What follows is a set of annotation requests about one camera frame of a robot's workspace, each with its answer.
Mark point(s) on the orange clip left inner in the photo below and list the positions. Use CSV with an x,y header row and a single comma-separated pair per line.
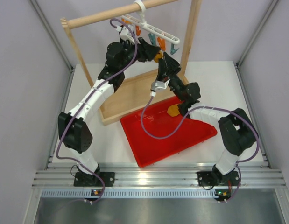
x,y
138,32

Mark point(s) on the teal clip at end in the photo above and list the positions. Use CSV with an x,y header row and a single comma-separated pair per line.
x,y
173,49

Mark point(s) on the orange clip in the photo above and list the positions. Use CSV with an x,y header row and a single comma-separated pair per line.
x,y
162,43
138,32

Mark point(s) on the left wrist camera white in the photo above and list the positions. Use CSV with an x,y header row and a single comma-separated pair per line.
x,y
126,34

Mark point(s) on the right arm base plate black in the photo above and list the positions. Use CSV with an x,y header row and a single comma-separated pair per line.
x,y
210,179

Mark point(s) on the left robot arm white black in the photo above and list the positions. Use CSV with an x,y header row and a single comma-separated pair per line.
x,y
73,128

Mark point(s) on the red plastic tray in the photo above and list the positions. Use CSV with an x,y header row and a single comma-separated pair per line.
x,y
153,135

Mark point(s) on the wooden hanger rack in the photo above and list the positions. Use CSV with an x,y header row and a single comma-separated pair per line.
x,y
134,92

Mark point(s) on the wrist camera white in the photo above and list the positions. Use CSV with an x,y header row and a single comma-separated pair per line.
x,y
157,86
126,34

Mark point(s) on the mustard sock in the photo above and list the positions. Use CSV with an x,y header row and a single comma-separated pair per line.
x,y
173,110
158,56

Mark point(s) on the orange clip right of middle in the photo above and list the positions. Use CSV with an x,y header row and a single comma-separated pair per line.
x,y
162,43

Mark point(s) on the aluminium rail frame front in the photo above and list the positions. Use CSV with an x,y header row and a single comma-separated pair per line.
x,y
254,175

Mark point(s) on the white plastic sock hanger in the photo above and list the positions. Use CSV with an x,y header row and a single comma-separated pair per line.
x,y
142,24

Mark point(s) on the perforated cable duct grey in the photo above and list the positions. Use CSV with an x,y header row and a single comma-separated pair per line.
x,y
133,193

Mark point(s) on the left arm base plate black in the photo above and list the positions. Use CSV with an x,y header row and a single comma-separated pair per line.
x,y
87,180

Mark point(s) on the teal clip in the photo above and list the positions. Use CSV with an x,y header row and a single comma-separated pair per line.
x,y
173,49
152,39

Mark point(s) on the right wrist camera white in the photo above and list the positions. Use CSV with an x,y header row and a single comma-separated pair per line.
x,y
157,86

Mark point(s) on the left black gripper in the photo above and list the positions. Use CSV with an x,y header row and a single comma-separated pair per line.
x,y
146,52

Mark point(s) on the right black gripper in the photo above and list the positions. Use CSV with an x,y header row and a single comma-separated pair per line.
x,y
171,66

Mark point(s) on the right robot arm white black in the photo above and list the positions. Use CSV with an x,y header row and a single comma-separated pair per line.
x,y
236,129

